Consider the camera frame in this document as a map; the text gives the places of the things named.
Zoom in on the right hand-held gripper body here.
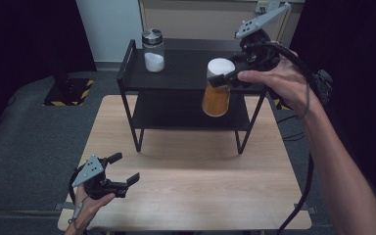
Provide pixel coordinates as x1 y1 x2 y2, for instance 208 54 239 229
230 2 292 75

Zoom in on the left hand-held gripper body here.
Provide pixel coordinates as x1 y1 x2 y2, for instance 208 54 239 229
69 155 128 201

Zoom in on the orange jar white lid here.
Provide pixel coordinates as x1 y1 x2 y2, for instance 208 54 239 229
201 57 237 118

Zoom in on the black two-tier metal rack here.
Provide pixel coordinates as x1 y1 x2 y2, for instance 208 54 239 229
117 38 272 155

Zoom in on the glass shaker jar silver lid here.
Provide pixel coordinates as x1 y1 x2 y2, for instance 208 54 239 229
141 28 166 73

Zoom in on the person's left hand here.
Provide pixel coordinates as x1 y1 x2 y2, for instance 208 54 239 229
72 184 118 230

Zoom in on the person's right hand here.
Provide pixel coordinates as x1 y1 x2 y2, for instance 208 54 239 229
237 40 321 120

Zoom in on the beige wooden cabinet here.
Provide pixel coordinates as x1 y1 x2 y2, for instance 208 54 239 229
138 0 306 50

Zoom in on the dark curtain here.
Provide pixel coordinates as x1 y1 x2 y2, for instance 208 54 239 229
0 0 97 150
288 0 376 210

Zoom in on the grey wrist strap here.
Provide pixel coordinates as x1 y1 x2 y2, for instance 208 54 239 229
68 195 90 230

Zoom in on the grey table bracket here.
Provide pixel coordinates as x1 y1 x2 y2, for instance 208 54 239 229
293 203 317 215
53 202 76 212

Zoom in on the white wall power outlet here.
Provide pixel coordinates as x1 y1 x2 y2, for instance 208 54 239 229
255 0 281 15

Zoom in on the tangle of black cables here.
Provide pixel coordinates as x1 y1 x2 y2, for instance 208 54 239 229
309 69 335 107

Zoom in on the black floor cable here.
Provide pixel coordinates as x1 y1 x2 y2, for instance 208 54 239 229
275 114 306 143

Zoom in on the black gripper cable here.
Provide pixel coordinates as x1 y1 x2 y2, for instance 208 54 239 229
263 40 335 235

